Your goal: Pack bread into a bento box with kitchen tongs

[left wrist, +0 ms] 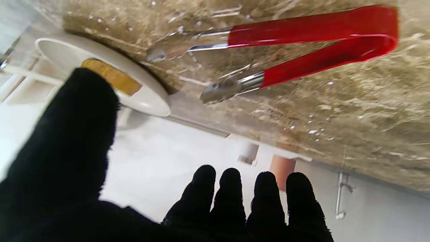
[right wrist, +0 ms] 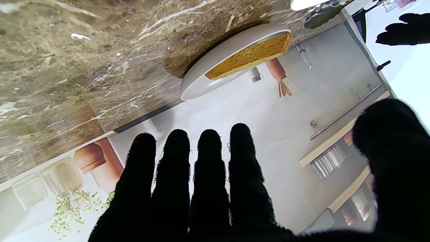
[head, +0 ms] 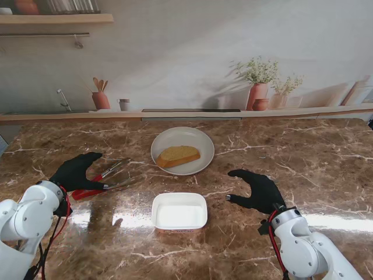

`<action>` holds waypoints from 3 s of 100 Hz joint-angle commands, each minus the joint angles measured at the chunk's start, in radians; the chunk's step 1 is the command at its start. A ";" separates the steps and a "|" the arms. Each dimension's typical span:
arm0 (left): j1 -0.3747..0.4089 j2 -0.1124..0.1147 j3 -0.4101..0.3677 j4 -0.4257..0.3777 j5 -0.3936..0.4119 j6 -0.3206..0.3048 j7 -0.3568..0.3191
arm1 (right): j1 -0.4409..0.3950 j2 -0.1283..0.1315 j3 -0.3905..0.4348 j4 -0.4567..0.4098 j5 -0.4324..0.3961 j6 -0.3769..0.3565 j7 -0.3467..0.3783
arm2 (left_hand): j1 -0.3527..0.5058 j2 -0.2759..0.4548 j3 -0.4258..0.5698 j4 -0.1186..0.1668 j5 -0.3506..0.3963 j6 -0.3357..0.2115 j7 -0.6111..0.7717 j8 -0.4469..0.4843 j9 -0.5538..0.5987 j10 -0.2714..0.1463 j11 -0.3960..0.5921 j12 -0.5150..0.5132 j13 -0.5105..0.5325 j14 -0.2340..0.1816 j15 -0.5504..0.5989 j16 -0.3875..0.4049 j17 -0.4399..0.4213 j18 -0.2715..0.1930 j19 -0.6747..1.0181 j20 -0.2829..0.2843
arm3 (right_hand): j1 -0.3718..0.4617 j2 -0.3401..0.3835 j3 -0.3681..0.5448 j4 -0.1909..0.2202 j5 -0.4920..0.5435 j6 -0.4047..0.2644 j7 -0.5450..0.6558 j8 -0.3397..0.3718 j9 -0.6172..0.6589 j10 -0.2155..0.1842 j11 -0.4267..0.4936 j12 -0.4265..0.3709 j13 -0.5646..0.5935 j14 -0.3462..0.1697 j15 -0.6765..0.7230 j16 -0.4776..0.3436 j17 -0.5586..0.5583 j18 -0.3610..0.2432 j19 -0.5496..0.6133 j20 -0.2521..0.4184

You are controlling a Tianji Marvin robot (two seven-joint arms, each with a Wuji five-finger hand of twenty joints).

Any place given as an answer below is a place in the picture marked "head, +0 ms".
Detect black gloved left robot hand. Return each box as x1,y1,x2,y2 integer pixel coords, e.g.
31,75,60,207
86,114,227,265
48,152,108,193

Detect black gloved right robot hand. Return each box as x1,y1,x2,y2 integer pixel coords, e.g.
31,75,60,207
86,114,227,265
226,169,287,216

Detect red handled metal kitchen tongs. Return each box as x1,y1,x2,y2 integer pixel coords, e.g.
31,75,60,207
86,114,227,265
71,157,145,201

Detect white bento box printed side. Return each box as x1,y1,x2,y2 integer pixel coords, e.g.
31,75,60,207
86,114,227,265
151,192,209,235

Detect toasted bread slice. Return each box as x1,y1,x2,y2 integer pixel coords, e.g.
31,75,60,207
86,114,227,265
156,145,202,169

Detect printed kitchen scene backdrop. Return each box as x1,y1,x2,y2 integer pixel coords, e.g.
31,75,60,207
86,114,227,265
0,0,373,126

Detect round white plate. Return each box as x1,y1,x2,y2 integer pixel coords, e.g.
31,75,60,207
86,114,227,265
150,126,216,176

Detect red black left arm cable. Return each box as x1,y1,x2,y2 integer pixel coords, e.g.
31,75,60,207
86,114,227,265
29,186,73,280

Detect red black arm cable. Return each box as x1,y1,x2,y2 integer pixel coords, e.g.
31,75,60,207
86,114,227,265
267,211,291,280
29,186,73,280

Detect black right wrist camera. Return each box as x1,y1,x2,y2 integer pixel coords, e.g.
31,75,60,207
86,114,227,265
258,218,273,236

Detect red black right arm cable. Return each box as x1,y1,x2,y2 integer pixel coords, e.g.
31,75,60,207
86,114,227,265
267,211,291,280

